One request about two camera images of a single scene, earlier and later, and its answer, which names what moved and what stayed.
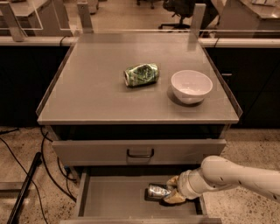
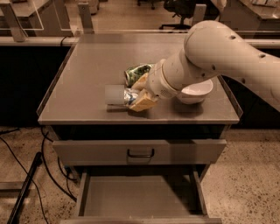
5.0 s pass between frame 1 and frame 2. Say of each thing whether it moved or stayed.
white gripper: moved
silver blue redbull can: moved
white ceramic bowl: stayed
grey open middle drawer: stayed
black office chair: stayed
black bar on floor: stayed
